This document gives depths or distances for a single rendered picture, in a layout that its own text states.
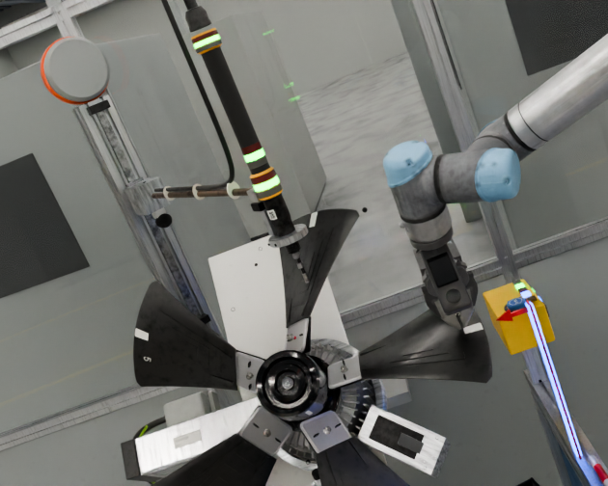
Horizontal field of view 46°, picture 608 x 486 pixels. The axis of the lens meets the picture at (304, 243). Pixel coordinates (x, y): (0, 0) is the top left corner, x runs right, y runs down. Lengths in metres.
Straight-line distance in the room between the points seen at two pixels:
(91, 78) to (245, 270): 0.60
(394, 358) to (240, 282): 0.51
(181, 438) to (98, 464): 0.89
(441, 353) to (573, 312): 0.94
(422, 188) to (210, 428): 0.69
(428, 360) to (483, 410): 0.98
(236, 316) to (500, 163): 0.81
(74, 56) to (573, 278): 1.43
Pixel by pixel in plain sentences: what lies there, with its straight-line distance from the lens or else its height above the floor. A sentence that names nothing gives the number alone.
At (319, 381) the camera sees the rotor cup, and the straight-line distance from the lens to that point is 1.26.
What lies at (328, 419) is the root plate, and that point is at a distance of 1.33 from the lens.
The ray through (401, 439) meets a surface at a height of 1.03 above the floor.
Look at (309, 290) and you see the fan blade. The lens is 1.34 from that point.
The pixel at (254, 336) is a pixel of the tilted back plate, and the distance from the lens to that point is 1.61.
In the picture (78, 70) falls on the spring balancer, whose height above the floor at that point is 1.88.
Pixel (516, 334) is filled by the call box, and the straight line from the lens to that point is 1.58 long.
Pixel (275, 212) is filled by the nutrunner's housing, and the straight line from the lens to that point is 1.20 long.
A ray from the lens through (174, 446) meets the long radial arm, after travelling 1.51.
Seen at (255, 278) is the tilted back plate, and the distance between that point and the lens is 1.65.
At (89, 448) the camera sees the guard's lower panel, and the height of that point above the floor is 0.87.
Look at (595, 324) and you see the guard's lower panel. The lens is 2.19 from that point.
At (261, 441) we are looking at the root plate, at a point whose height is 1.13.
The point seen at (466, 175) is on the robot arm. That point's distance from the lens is 1.05.
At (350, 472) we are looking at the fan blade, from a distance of 1.28.
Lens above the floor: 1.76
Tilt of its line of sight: 15 degrees down
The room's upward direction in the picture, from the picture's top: 22 degrees counter-clockwise
